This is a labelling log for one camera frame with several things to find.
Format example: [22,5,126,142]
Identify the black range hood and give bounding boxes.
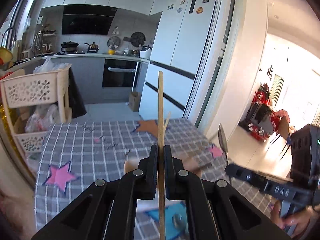
[61,4,118,35]

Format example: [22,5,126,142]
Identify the grey checked tablecloth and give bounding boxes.
[34,118,278,240]

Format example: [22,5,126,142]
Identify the beige utensil holder caddy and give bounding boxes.
[123,152,213,213]

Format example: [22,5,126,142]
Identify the person's right hand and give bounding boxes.
[270,201,319,239]

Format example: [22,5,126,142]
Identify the black wok on stove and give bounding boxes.
[61,41,79,53]

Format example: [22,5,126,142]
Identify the yellow bowl on counter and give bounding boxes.
[108,49,116,55]

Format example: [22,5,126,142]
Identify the white perforated storage rack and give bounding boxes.
[1,64,72,154]

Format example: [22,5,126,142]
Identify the white refrigerator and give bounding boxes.
[139,0,219,120]

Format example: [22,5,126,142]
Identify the small cardboard box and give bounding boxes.
[129,92,142,112]

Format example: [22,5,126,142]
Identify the metal spoon grey handle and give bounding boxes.
[218,124,229,165]

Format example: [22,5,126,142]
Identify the black garbage bag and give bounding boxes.
[68,68,87,119]

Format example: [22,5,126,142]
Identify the wooden chopstick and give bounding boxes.
[163,112,171,134]
[158,71,165,240]

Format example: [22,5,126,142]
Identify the black built-in oven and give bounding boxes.
[102,59,138,88]

